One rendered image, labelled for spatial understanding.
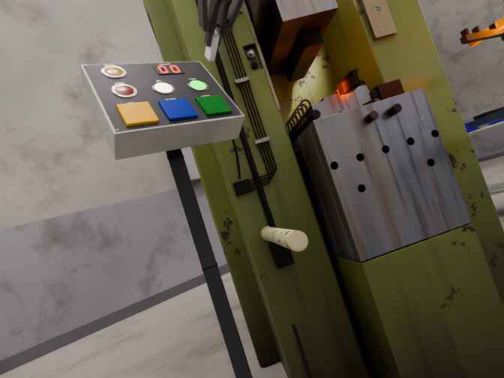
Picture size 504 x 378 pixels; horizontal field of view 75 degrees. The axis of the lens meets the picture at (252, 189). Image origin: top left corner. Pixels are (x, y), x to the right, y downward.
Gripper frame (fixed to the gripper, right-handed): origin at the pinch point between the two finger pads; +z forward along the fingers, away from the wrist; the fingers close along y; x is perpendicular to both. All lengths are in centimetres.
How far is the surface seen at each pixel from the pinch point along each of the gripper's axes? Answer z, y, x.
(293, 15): -1.2, 39.1, 17.2
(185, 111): 12.5, -8.8, -8.0
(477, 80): 247, 1038, 271
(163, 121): 13.3, -15.3, -9.9
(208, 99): 12.5, -0.7, -4.2
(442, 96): 10, 92, -20
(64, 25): 180, 29, 390
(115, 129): 13.1, -26.2, -10.6
